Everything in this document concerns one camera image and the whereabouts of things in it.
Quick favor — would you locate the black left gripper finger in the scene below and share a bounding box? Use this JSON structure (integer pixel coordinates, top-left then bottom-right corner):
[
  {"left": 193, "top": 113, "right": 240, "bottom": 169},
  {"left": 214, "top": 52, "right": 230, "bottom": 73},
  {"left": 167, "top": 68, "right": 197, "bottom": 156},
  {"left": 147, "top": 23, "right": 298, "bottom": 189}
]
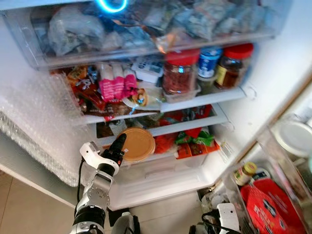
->
[{"left": 110, "top": 134, "right": 127, "bottom": 153}]

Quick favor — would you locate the white fridge shelf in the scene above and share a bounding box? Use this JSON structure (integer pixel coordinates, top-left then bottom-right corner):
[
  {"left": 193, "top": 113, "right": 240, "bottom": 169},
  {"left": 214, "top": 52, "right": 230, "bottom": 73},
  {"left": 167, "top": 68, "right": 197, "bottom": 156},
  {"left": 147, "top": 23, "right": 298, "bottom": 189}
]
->
[
  {"left": 95, "top": 105, "right": 230, "bottom": 147},
  {"left": 83, "top": 87, "right": 247, "bottom": 125}
]

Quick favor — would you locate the red lid dark sauce jar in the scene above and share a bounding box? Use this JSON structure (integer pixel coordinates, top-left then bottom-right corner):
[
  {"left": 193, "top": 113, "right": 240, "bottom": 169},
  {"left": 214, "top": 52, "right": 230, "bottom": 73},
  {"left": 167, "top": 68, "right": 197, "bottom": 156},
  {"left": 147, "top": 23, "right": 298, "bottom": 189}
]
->
[{"left": 214, "top": 43, "right": 254, "bottom": 90}]

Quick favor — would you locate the pink food package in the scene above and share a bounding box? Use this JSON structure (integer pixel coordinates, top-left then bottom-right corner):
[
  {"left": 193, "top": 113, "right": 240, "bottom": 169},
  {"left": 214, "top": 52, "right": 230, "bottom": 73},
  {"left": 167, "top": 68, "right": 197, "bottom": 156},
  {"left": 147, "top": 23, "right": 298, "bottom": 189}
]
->
[{"left": 97, "top": 62, "right": 139, "bottom": 102}]

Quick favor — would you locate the red printed food package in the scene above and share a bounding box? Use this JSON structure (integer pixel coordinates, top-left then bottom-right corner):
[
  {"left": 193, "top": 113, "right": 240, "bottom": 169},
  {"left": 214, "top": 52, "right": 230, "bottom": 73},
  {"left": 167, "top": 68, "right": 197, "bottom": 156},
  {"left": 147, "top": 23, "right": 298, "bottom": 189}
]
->
[{"left": 240, "top": 178, "right": 305, "bottom": 234}]

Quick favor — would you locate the white lid round container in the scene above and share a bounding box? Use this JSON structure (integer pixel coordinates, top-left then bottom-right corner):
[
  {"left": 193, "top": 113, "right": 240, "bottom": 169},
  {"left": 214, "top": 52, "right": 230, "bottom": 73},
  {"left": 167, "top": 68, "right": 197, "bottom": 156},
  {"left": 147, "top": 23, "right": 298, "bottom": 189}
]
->
[{"left": 273, "top": 119, "right": 312, "bottom": 159}]

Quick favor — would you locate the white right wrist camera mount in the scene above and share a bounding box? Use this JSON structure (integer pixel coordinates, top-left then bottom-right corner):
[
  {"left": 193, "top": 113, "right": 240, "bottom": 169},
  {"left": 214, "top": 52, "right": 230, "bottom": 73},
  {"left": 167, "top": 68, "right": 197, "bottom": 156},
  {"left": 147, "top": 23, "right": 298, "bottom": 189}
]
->
[{"left": 217, "top": 203, "right": 240, "bottom": 234}]

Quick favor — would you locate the small yellow lid jar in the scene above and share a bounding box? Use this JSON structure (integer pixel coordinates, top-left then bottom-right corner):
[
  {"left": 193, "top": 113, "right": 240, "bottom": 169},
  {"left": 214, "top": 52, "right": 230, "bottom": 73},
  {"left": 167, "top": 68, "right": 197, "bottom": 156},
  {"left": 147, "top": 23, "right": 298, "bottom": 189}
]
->
[{"left": 233, "top": 162, "right": 257, "bottom": 187}]

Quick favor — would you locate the red orange snack packet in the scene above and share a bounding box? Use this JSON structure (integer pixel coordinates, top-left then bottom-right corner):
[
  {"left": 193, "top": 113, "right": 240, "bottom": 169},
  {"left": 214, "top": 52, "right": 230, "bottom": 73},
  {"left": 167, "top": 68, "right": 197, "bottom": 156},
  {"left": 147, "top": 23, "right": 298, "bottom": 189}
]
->
[{"left": 63, "top": 66, "right": 105, "bottom": 115}]

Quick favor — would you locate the tan round plastic bowl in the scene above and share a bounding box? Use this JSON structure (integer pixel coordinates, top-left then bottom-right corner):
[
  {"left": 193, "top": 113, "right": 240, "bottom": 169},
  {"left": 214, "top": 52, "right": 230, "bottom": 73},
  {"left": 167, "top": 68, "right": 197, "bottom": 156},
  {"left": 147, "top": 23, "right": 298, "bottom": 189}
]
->
[{"left": 119, "top": 128, "right": 156, "bottom": 162}]

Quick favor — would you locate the clear fridge door bin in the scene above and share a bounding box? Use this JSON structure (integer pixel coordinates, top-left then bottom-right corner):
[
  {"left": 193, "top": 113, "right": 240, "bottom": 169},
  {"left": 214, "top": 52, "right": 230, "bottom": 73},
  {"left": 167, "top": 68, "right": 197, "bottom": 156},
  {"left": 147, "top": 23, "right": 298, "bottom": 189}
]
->
[{"left": 224, "top": 112, "right": 312, "bottom": 234}]

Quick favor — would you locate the clear drawer of frozen bags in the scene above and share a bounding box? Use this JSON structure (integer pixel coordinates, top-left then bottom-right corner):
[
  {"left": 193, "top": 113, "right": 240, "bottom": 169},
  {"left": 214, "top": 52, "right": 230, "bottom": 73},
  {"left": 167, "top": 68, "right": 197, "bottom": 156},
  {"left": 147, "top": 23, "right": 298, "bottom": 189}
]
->
[{"left": 0, "top": 0, "right": 293, "bottom": 70}]

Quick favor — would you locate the blue lid jar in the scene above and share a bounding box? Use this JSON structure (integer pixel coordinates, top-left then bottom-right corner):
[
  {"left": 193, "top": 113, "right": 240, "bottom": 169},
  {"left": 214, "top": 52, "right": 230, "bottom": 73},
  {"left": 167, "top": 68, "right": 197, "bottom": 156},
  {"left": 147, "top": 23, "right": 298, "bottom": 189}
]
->
[{"left": 197, "top": 46, "right": 223, "bottom": 79}]

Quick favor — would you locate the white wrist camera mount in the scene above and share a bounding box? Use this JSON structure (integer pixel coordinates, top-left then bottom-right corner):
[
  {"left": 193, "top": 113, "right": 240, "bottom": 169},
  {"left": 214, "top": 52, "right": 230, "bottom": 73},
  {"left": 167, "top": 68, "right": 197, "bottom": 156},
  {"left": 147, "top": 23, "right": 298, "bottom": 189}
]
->
[
  {"left": 79, "top": 141, "right": 105, "bottom": 169},
  {"left": 217, "top": 203, "right": 240, "bottom": 234}
]

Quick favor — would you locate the clear fridge crisper drawer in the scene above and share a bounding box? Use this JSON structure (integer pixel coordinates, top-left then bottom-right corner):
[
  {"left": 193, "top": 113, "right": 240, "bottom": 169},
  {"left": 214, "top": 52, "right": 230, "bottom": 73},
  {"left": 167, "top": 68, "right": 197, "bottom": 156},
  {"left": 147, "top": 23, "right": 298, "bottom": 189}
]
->
[{"left": 80, "top": 146, "right": 230, "bottom": 210}]

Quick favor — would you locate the red green food packet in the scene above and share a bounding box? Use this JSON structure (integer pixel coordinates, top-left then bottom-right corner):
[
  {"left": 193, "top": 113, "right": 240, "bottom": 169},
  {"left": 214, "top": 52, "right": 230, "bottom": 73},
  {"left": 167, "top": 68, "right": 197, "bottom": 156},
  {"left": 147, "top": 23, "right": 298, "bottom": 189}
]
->
[{"left": 175, "top": 128, "right": 220, "bottom": 159}]

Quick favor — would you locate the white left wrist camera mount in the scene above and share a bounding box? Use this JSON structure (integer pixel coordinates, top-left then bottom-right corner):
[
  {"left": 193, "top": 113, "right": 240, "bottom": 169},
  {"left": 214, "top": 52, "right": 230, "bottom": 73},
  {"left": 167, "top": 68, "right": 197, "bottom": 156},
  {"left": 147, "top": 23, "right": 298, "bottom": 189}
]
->
[{"left": 79, "top": 141, "right": 105, "bottom": 169}]

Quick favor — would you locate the red plastic bag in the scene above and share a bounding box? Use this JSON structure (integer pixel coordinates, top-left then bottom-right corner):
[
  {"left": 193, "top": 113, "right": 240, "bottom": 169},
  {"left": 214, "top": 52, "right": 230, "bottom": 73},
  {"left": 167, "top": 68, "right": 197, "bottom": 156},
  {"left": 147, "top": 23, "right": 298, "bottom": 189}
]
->
[{"left": 155, "top": 134, "right": 177, "bottom": 154}]

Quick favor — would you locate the blue ring light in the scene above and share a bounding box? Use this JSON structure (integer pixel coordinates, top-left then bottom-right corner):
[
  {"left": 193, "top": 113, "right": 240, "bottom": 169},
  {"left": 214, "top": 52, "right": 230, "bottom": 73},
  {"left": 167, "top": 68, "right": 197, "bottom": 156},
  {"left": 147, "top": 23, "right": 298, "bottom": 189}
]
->
[{"left": 95, "top": 0, "right": 128, "bottom": 14}]

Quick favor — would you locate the white open refrigerator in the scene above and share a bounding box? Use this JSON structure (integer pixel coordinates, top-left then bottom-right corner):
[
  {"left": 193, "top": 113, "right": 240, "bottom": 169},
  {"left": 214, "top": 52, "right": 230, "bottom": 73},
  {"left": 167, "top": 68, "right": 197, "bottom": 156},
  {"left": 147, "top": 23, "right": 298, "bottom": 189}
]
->
[{"left": 0, "top": 0, "right": 312, "bottom": 215}]

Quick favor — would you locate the clear bubble wrap sheet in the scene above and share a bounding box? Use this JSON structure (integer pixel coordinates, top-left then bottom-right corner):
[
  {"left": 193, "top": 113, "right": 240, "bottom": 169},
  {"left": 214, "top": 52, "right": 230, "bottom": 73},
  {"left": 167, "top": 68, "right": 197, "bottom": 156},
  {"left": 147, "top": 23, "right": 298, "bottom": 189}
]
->
[{"left": 0, "top": 73, "right": 98, "bottom": 186}]

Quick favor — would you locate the white plastic tub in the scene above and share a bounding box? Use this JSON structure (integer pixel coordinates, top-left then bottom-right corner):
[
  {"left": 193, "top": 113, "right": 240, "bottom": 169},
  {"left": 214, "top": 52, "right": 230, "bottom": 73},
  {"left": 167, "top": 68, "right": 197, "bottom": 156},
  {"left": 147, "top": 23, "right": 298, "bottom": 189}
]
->
[{"left": 132, "top": 58, "right": 164, "bottom": 84}]

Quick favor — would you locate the red lid chili jar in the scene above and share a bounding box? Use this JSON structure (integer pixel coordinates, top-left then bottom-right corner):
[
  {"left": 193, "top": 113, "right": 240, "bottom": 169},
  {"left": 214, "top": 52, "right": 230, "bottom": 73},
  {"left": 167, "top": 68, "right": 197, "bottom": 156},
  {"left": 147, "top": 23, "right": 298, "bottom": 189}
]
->
[{"left": 162, "top": 49, "right": 200, "bottom": 96}]

